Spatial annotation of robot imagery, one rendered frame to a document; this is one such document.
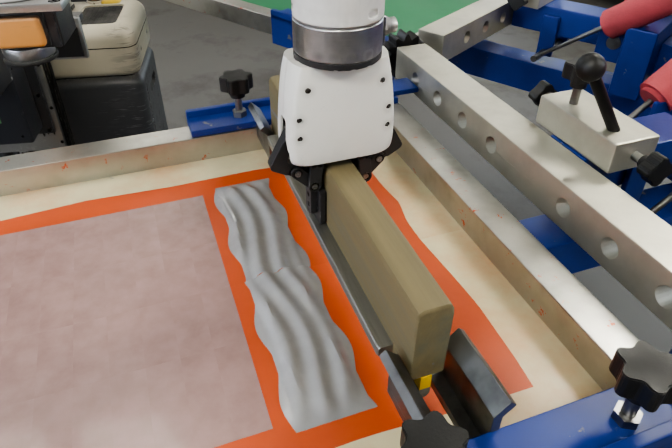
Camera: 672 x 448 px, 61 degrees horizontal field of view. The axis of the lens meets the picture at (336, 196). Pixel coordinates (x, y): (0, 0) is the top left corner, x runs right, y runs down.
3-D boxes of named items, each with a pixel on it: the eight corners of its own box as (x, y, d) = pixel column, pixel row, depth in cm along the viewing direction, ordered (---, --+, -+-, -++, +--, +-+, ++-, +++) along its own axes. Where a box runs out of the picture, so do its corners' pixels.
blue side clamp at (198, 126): (197, 170, 79) (190, 125, 75) (192, 152, 83) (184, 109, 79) (396, 133, 87) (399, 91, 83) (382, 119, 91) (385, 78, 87)
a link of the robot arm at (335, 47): (378, -5, 51) (376, 26, 53) (281, 5, 48) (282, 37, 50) (415, 22, 45) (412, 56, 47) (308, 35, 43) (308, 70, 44)
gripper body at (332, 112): (376, 16, 52) (370, 125, 59) (266, 28, 49) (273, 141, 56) (413, 45, 46) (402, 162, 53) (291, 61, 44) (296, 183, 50)
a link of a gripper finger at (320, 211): (316, 150, 55) (316, 206, 59) (284, 156, 55) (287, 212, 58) (327, 167, 53) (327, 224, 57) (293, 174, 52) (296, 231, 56)
